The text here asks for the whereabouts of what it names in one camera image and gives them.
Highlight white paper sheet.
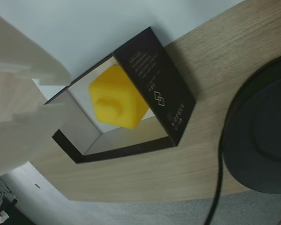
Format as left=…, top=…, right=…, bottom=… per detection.
left=0, top=0, right=246, bottom=101

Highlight dark brown open box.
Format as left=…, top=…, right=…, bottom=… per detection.
left=44, top=26, right=197, bottom=165

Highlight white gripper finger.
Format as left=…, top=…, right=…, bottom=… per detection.
left=0, top=8, right=72, bottom=86
left=0, top=102, right=67, bottom=181

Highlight black round lamp base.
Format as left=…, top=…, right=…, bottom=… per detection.
left=219, top=52, right=281, bottom=195

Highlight black lamp cable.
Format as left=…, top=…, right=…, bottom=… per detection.
left=202, top=140, right=225, bottom=225

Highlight yellow cube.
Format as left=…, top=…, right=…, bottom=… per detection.
left=88, top=64, right=149, bottom=130

